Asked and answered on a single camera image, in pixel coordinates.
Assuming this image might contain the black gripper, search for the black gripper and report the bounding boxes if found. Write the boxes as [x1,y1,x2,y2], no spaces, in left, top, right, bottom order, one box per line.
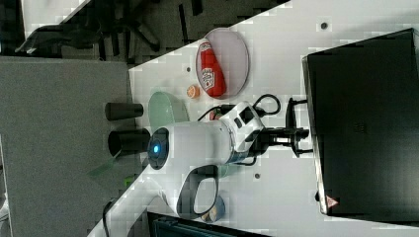
[255,127,289,155]

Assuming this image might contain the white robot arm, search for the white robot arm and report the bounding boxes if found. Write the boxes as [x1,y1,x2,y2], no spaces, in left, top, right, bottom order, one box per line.
[148,101,309,219]

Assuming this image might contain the black oven knobs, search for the black oven knobs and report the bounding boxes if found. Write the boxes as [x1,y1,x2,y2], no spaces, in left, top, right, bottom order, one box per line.
[314,191,320,201]

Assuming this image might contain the black toaster oven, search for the black toaster oven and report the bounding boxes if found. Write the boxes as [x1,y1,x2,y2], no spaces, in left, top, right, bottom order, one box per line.
[302,28,419,226]

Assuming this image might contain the dark red strawberry toy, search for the dark red strawberry toy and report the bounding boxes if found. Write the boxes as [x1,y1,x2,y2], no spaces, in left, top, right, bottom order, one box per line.
[209,110,221,120]

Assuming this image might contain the red ketchup bottle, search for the red ketchup bottle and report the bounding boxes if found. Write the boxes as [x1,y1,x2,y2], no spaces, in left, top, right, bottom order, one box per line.
[200,41,226,98]

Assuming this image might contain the orange slice toy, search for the orange slice toy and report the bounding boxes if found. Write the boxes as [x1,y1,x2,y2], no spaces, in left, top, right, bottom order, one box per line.
[187,85,200,99]

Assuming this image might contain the blue bowl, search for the blue bowl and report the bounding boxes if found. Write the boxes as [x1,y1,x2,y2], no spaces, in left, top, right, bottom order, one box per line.
[201,196,225,223]

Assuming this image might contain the green perforated strainer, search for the green perforated strainer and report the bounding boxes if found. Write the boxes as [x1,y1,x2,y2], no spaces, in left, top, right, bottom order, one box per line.
[148,91,189,131]

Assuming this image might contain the black cylinder cup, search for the black cylinder cup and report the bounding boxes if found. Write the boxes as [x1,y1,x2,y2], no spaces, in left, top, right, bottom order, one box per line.
[108,128,150,157]
[105,103,143,120]

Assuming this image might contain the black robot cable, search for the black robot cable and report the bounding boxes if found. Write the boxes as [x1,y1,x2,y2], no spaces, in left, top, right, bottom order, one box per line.
[102,197,117,237]

